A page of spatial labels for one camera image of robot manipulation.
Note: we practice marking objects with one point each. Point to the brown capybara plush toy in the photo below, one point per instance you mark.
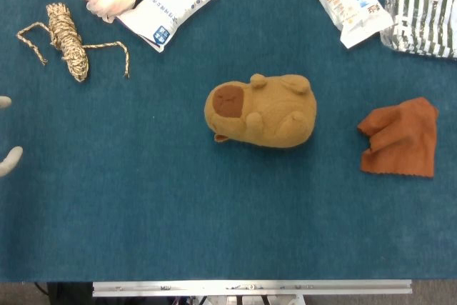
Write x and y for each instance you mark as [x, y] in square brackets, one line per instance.
[271, 115]

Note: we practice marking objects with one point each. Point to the blue table mat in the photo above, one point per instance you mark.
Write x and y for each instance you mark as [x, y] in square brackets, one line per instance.
[214, 205]

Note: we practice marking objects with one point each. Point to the white blue-label pouch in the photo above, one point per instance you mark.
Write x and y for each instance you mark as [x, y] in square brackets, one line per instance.
[171, 8]

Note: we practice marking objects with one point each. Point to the rust orange cloth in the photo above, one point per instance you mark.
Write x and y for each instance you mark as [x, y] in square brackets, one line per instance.
[403, 140]

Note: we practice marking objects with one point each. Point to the bagged striped shirt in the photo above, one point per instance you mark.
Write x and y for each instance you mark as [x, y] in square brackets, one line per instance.
[425, 8]

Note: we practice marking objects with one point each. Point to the aluminium frame rail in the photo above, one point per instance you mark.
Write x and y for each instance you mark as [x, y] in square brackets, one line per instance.
[250, 288]

